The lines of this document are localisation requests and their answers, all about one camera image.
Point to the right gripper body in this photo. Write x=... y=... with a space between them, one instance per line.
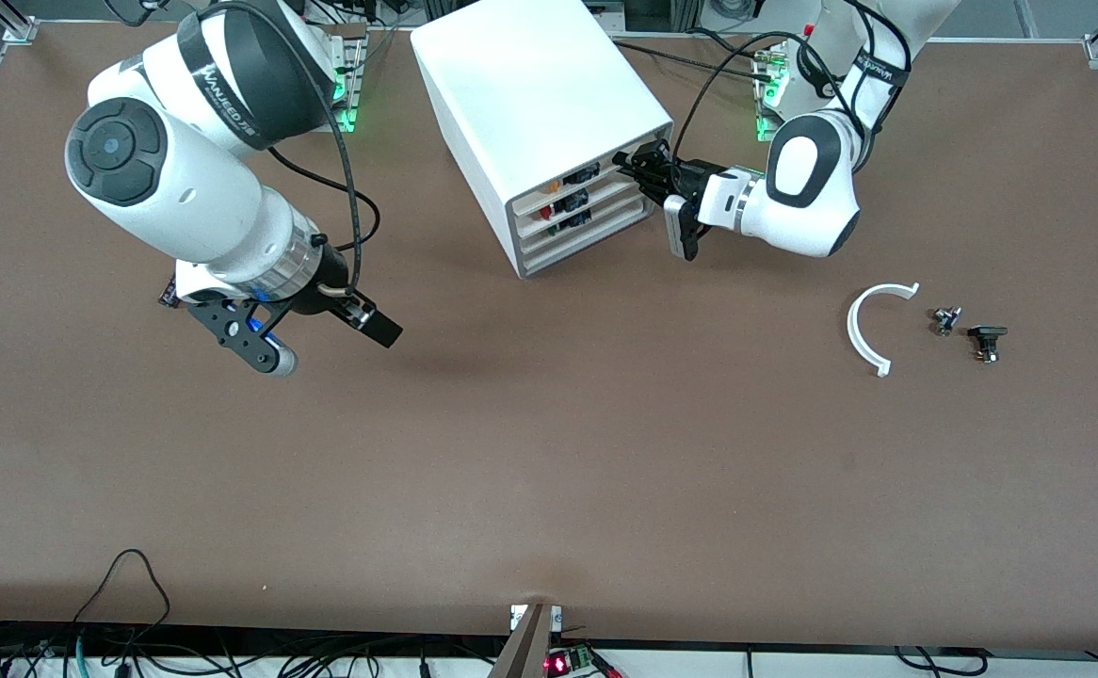
x=327 y=286

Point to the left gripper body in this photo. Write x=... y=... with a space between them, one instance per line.
x=684 y=175

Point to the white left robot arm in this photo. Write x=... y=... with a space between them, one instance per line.
x=813 y=188

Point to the red push button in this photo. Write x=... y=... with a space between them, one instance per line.
x=573 y=201

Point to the green push button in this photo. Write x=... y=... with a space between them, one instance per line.
x=575 y=220

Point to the small black terminal block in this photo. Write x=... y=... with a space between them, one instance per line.
x=166 y=294

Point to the white curved plastic arc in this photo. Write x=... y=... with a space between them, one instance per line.
x=852 y=325

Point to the circuit board with red light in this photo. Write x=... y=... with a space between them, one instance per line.
x=568 y=661

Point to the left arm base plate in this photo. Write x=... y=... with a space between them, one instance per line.
x=764 y=104

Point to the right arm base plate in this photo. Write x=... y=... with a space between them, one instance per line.
x=353 y=94

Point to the small metal switch part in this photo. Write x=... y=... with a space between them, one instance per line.
x=944 y=320

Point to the small black switch part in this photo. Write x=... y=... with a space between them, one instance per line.
x=987 y=332

